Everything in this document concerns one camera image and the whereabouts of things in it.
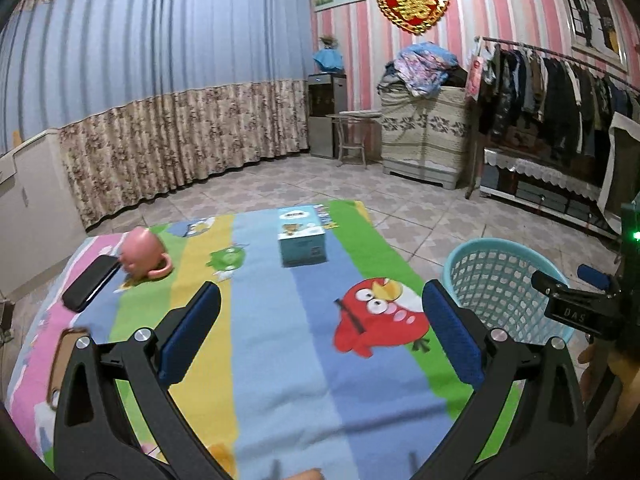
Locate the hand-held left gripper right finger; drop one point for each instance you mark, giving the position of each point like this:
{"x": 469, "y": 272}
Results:
{"x": 452, "y": 332}

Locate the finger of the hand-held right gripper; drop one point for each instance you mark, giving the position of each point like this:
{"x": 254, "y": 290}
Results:
{"x": 550, "y": 285}
{"x": 594, "y": 276}

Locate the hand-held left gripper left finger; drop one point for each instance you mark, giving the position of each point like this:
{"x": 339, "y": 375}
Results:
{"x": 192, "y": 330}

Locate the teal plastic basket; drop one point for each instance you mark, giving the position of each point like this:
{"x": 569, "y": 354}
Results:
{"x": 500, "y": 280}

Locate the person's right hand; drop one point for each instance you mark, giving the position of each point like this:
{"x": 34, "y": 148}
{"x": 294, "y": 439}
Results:
{"x": 625, "y": 390}

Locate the low dark cabinet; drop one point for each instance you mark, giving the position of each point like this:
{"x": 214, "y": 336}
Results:
{"x": 530, "y": 195}

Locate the pink cup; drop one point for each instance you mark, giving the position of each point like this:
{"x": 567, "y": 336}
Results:
{"x": 142, "y": 252}

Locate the cartoon bird printed mat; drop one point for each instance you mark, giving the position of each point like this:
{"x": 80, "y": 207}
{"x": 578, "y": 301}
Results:
{"x": 280, "y": 360}

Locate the white lace cloth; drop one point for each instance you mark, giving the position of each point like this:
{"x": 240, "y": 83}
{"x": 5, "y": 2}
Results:
{"x": 540, "y": 167}

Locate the phone with brown case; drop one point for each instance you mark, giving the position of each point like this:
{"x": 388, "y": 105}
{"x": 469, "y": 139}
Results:
{"x": 70, "y": 334}

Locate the teal tissue box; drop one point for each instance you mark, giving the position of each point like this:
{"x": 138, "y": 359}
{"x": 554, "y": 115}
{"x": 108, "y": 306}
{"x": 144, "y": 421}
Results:
{"x": 300, "y": 245}

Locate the row of hanging clothes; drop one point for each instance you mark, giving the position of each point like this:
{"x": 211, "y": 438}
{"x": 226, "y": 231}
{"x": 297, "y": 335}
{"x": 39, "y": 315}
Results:
{"x": 555, "y": 100}

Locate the cloth covered cabinet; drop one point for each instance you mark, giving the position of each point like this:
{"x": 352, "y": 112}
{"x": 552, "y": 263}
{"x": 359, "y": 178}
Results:
{"x": 425, "y": 135}

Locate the white cabinet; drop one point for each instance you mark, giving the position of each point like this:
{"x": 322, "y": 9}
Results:
{"x": 35, "y": 200}

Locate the metal clothes rack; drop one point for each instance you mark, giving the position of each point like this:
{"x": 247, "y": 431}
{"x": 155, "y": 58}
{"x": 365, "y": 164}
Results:
{"x": 540, "y": 50}

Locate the small round table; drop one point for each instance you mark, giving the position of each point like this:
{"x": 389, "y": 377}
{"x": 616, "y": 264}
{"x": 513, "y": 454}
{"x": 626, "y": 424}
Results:
{"x": 355, "y": 114}

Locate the water dispenser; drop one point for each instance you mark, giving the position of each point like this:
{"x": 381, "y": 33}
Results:
{"x": 322, "y": 120}

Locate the pile of folded clothes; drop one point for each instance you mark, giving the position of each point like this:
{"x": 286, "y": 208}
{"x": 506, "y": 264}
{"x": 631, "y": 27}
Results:
{"x": 425, "y": 65}

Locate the blue and floral curtain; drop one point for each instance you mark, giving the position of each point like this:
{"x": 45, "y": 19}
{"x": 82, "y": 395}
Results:
{"x": 150, "y": 45}

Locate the blue cloth cover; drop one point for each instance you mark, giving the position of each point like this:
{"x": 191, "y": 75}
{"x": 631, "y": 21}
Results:
{"x": 329, "y": 61}

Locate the small potted plant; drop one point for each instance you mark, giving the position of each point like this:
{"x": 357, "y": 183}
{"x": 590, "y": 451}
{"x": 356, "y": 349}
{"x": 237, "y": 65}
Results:
{"x": 327, "y": 42}

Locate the framed wall poster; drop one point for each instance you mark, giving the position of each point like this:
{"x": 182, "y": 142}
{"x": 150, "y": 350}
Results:
{"x": 590, "y": 10}

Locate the red heart wall decoration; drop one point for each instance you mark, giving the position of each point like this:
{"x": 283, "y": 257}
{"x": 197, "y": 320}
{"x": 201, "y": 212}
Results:
{"x": 412, "y": 0}

